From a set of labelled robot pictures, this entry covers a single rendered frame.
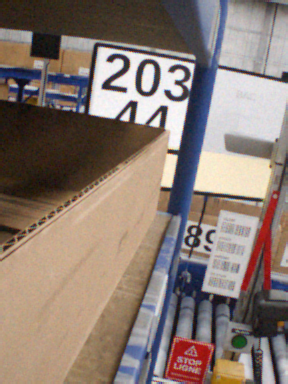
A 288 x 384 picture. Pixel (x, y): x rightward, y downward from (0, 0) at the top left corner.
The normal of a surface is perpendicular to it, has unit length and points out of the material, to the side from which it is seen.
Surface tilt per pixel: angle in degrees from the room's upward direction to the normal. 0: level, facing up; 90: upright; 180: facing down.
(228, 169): 86
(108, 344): 0
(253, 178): 86
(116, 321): 0
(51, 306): 90
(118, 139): 90
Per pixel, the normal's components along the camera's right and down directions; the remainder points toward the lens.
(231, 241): -0.16, 0.22
